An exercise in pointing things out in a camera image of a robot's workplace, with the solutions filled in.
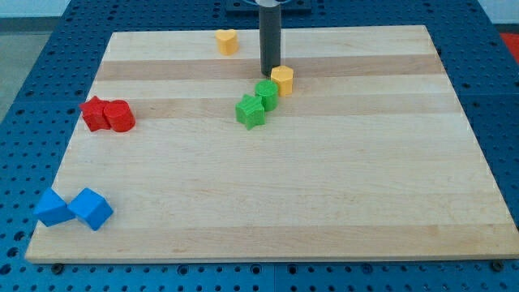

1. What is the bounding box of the green cylinder block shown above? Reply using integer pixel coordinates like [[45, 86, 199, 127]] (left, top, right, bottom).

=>
[[255, 79, 278, 111]]

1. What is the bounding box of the yellow hexagon block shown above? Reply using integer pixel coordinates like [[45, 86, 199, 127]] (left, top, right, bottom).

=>
[[270, 66, 294, 97]]

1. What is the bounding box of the red star block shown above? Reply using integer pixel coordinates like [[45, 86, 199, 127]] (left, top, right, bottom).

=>
[[79, 96, 111, 131]]

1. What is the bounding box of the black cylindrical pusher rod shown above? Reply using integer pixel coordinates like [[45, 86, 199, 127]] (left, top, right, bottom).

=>
[[259, 5, 281, 76]]

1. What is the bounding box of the red cylinder block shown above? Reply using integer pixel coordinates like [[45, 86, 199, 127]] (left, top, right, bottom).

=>
[[103, 100, 135, 132]]

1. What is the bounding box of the wooden board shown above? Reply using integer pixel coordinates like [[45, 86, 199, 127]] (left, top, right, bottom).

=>
[[26, 25, 518, 264]]

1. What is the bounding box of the green star block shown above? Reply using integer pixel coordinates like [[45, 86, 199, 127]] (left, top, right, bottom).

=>
[[235, 94, 265, 130]]

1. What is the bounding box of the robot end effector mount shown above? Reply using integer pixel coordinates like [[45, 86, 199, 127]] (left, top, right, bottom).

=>
[[244, 0, 292, 7]]

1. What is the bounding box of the blue cube block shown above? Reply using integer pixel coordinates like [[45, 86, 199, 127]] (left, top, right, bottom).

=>
[[67, 188, 114, 231]]

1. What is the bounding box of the yellow heart block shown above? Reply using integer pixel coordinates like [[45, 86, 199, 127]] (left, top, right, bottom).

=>
[[215, 29, 239, 56]]

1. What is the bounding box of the blue triangle block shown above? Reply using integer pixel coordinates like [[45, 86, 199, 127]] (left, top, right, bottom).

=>
[[33, 188, 75, 227]]

